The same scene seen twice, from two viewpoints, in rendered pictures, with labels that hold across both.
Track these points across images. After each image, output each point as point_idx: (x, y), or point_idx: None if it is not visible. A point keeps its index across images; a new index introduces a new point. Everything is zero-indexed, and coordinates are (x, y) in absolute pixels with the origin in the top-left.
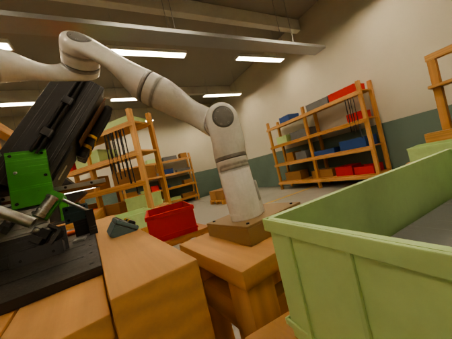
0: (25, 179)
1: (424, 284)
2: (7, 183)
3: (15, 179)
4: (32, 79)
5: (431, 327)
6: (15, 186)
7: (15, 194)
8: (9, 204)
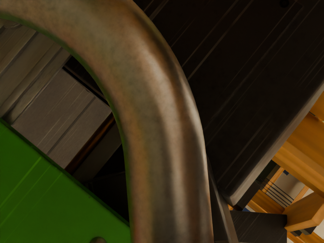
0: (38, 242)
1: None
2: (116, 184)
3: (70, 217)
4: None
5: None
6: (44, 190)
7: (16, 161)
8: (100, 125)
